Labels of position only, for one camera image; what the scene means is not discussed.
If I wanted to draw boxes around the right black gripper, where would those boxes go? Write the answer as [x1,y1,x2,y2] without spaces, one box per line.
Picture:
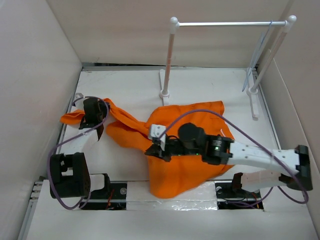
[144,137,202,163]

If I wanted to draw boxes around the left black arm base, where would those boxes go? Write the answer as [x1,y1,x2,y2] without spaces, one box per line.
[79,181,128,211]

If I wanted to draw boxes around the light blue wire hanger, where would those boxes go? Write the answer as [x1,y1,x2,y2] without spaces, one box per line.
[241,20,273,92]

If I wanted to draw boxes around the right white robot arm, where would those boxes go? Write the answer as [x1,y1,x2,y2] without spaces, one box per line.
[145,123,313,197]

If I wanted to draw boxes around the white clothes rack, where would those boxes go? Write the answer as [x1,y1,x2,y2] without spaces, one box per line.
[159,15,297,120]

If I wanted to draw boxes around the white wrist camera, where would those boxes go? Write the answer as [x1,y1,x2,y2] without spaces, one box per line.
[73,93,84,101]
[148,124,166,151]

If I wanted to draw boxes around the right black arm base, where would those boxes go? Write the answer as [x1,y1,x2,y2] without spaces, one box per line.
[214,172,264,210]

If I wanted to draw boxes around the orange trousers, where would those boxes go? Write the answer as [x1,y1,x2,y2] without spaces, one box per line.
[59,97,236,200]

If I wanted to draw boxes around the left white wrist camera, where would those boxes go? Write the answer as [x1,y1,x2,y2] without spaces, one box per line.
[73,93,84,101]

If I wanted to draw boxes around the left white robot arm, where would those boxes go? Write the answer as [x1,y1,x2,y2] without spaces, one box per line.
[48,96,110,199]

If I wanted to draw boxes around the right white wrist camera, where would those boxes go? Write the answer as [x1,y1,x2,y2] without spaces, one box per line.
[148,124,166,151]

